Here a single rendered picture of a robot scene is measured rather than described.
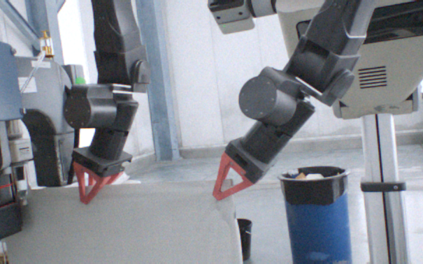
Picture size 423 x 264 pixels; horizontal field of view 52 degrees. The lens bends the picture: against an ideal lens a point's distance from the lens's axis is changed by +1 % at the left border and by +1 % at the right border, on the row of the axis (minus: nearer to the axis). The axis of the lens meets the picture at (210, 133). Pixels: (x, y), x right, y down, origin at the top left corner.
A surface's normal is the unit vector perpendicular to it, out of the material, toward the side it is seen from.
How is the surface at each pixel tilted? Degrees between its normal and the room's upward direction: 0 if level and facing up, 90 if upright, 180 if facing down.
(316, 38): 91
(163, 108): 90
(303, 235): 93
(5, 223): 90
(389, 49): 130
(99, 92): 103
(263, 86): 75
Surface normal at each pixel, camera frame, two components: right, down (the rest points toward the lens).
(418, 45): -0.20, 0.72
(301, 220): -0.63, 0.18
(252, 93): -0.58, -0.14
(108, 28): -0.47, 0.41
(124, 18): 0.83, 0.03
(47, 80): 0.93, -0.08
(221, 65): -0.37, 0.11
